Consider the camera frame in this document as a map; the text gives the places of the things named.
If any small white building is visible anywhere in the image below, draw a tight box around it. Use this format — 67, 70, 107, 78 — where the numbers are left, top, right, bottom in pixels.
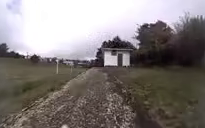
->
101, 47, 134, 68

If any dark tree behind building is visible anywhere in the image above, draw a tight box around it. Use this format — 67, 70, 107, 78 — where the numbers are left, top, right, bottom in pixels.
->
95, 35, 137, 67

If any distant low building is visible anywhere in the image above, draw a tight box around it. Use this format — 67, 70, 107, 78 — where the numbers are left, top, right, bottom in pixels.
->
62, 60, 76, 67

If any grey gravel path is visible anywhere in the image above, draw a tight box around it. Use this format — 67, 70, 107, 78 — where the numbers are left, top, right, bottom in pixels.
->
0, 66, 138, 128

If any grass verge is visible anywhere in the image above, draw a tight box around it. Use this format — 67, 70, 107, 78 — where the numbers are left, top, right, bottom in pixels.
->
101, 65, 205, 128

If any group of dark trees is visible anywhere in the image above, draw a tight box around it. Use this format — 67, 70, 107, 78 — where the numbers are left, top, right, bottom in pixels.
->
132, 13, 205, 68

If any grass field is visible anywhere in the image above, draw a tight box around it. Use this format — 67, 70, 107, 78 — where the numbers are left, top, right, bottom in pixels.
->
0, 57, 88, 125

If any distant tree line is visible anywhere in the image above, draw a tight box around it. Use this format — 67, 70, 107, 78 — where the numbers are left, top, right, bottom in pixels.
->
0, 42, 41, 64

